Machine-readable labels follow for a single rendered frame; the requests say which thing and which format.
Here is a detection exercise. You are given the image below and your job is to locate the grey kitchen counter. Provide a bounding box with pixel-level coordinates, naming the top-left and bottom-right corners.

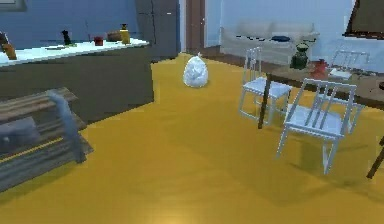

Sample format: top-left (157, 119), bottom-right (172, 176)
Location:
top-left (0, 37), bottom-right (155, 125)

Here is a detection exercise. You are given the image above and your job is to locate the dark blue cushion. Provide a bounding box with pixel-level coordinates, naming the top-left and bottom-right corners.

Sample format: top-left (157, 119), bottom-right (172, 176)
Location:
top-left (270, 35), bottom-right (292, 43)

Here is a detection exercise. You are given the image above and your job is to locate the beige sofa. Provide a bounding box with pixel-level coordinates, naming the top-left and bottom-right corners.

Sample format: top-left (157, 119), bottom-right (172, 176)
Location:
top-left (219, 21), bottom-right (320, 66)

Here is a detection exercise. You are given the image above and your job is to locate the brown framed picture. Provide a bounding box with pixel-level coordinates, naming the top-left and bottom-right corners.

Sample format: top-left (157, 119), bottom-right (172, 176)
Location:
top-left (342, 0), bottom-right (384, 40)

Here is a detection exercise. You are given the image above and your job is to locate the brown room door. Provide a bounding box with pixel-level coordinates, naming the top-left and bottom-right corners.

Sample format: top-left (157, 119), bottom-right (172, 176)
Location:
top-left (185, 0), bottom-right (206, 54)

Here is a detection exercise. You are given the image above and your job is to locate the brown dining table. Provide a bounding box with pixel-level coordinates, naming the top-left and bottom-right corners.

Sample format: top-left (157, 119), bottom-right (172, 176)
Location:
top-left (257, 64), bottom-right (384, 180)

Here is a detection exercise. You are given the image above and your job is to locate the white garbage bag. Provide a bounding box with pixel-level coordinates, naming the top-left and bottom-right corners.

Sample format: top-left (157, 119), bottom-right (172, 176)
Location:
top-left (182, 52), bottom-right (210, 89)

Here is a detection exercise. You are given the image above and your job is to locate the dark grey fridge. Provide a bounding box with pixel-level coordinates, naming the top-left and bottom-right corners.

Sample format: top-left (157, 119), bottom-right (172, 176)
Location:
top-left (134, 0), bottom-right (182, 63)

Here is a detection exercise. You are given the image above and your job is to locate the black pepper mill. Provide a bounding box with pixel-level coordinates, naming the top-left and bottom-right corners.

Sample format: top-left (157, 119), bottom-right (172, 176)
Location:
top-left (61, 29), bottom-right (73, 46)

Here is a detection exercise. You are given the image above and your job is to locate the red pot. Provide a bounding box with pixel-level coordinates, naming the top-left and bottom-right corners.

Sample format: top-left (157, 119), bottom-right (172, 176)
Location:
top-left (310, 59), bottom-right (329, 80)

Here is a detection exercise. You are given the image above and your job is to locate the orange bottle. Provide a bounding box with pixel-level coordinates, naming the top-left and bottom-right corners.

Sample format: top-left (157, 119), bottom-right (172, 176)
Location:
top-left (0, 32), bottom-right (18, 61)

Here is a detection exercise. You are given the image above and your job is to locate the brown bowl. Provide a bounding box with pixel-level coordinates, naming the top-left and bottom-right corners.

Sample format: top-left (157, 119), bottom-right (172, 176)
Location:
top-left (106, 30), bottom-right (122, 43)

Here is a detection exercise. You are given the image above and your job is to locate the white plate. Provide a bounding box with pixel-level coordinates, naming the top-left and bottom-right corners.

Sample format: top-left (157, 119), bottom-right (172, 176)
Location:
top-left (328, 68), bottom-right (353, 80)

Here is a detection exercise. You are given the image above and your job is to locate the grey framed picture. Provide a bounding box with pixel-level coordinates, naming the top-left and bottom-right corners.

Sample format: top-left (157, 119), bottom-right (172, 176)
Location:
top-left (0, 0), bottom-right (28, 12)

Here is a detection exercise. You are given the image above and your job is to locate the grey wooden shelf rack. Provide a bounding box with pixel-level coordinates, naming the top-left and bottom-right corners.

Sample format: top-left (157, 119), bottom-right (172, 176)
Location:
top-left (0, 87), bottom-right (95, 193)

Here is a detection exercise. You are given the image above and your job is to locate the white slatted chair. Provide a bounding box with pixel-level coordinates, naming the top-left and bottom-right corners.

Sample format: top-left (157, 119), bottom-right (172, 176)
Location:
top-left (237, 46), bottom-right (293, 126)
top-left (275, 78), bottom-right (358, 175)
top-left (315, 49), bottom-right (371, 135)

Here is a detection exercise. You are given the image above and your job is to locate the yellow bottle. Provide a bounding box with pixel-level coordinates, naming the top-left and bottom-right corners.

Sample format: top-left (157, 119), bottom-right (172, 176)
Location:
top-left (119, 23), bottom-right (131, 46)

